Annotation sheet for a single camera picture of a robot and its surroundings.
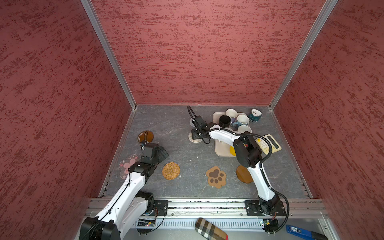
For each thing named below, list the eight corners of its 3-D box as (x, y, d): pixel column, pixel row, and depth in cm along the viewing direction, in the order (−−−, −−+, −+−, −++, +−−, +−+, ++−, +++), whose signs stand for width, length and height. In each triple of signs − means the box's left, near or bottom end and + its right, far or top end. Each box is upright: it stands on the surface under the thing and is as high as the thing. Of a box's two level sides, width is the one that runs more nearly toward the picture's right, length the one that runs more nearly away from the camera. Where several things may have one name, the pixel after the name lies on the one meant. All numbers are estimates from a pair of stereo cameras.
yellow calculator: (266, 155, 96) (267, 153, 94) (255, 140, 103) (256, 138, 101) (280, 150, 99) (282, 148, 96) (269, 135, 106) (270, 133, 104)
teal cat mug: (249, 121, 113) (251, 117, 109) (246, 112, 119) (248, 108, 115) (261, 122, 113) (263, 117, 109) (258, 112, 119) (260, 108, 115)
